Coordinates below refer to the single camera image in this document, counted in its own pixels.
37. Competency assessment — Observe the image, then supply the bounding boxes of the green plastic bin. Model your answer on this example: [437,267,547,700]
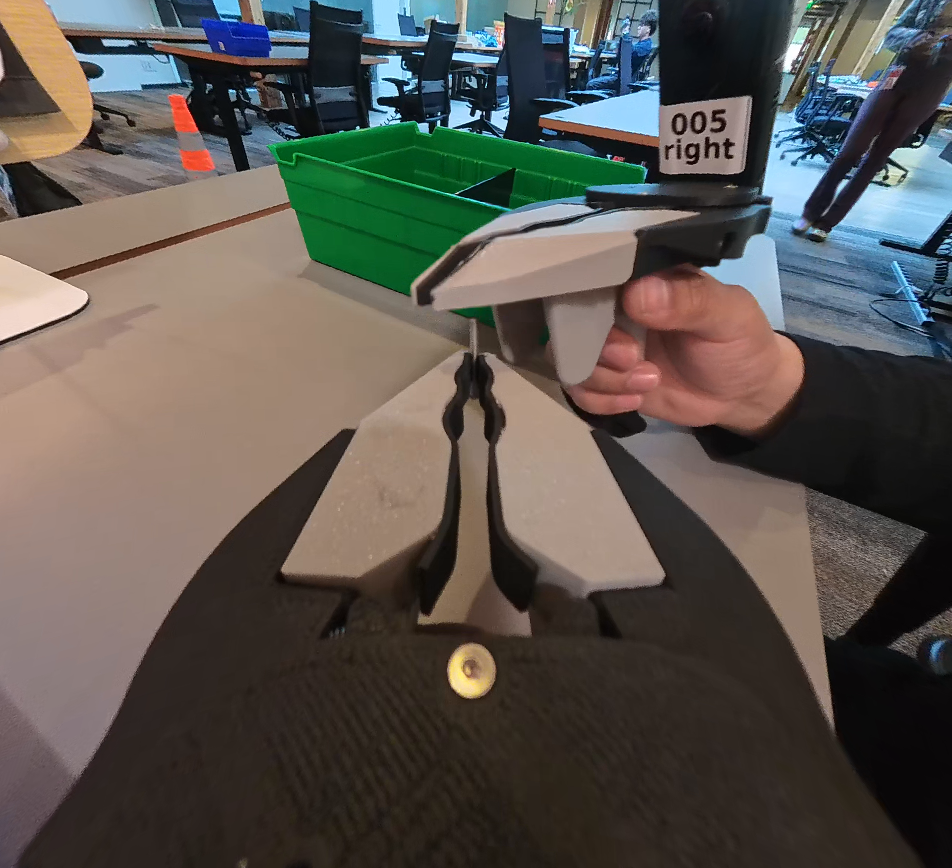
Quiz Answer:
[268,121,648,328]

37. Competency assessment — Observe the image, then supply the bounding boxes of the person's right hand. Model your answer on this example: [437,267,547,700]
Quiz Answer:
[573,264,808,439]

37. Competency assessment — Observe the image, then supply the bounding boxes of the wooden-top office table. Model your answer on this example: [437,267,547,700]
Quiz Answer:
[152,41,389,172]

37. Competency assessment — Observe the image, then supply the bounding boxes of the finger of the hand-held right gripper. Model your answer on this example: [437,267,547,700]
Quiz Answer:
[455,201,599,252]
[411,211,702,312]

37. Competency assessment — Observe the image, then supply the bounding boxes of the person's leg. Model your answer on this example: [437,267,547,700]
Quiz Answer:
[817,532,952,868]

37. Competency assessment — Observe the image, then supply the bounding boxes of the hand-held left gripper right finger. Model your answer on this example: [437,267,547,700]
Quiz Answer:
[476,355,666,612]

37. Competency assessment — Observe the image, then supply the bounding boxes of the orange traffic cone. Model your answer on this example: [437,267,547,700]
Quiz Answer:
[167,93,219,179]

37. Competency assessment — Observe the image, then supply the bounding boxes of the wooden-edged office table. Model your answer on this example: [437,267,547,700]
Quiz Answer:
[538,89,664,160]

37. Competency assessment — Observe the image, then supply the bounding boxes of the blue plastic bin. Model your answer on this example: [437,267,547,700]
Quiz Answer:
[201,18,273,58]

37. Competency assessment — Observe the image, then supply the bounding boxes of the black desk frame leg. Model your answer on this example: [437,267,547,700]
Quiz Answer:
[880,208,952,328]

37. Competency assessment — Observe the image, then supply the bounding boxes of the curved wooden panel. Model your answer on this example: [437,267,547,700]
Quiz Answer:
[0,0,95,164]

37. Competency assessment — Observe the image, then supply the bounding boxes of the black bin divider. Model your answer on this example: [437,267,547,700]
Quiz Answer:
[454,168,518,209]

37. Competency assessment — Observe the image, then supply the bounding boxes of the person's right forearm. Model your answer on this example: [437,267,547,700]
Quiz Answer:
[698,331,952,536]

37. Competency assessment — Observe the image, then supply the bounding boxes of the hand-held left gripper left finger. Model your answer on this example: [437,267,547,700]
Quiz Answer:
[281,351,477,616]

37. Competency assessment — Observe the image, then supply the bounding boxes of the white rounded flat base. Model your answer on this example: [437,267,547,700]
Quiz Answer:
[0,254,90,346]

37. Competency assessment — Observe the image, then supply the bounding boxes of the grey desk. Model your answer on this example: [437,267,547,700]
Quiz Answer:
[0,165,834,868]

